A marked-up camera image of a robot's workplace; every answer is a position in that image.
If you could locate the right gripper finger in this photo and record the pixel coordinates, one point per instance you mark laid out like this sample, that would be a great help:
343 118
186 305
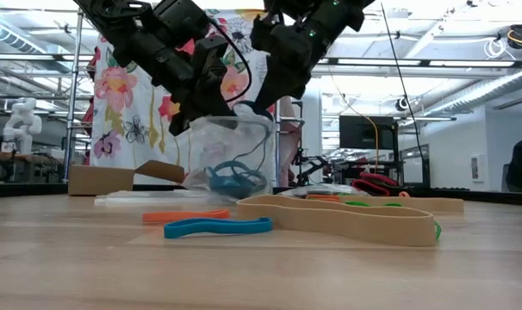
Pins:
282 86

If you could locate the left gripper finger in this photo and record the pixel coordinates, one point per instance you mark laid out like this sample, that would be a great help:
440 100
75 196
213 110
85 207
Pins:
213 77
188 114

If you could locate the clear zip bag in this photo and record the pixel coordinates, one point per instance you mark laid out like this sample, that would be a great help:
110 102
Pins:
226 146
321 190

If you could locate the thin blue rubber band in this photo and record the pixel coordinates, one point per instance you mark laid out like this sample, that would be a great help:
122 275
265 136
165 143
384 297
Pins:
218 226

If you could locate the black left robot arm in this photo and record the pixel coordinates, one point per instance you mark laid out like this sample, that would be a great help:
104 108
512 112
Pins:
106 13

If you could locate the black background robot arm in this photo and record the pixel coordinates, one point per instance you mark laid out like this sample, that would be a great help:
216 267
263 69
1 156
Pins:
312 165

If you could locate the orange rubber band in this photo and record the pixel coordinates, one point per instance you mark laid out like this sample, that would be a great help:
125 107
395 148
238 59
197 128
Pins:
325 197
183 216

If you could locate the large tan rubber band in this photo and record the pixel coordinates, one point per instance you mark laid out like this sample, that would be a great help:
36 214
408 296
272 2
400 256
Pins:
351 226

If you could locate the pink hanging cloth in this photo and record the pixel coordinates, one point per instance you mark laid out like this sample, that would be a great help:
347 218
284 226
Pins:
287 146

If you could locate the floral print curtain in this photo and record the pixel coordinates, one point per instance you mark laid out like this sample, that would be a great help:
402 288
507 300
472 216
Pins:
123 129

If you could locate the stack of clear bags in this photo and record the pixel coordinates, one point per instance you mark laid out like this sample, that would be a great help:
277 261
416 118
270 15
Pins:
157 199

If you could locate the black monitor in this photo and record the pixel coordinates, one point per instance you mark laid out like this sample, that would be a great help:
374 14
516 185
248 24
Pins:
364 133

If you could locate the red hanging cloth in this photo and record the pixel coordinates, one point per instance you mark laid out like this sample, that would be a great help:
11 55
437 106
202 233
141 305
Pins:
88 120

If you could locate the open cardboard box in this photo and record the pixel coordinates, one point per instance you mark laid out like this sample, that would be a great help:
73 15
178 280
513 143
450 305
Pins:
97 181

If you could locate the ceiling light strip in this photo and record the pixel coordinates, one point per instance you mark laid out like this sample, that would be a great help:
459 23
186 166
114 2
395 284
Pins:
416 62

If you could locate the small black round fixture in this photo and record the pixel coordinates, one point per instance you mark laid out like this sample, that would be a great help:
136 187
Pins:
399 104

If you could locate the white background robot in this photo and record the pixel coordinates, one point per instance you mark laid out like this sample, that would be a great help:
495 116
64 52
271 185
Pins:
22 125

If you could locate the background workbench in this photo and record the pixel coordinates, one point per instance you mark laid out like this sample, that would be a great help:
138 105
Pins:
37 161

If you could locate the black background desk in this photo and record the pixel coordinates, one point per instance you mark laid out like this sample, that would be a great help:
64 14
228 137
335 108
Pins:
425 172

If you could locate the black round ceiling device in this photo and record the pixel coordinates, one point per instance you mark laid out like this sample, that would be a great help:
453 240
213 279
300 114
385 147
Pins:
519 34

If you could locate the person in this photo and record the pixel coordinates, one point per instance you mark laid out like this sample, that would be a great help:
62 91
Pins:
521 163

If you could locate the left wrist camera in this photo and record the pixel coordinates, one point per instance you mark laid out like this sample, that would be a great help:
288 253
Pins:
181 17

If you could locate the silver ventilation duct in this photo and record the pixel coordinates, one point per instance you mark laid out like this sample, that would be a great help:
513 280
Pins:
2 28
493 88

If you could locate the white wall box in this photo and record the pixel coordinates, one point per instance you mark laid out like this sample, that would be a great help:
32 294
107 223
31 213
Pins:
476 168

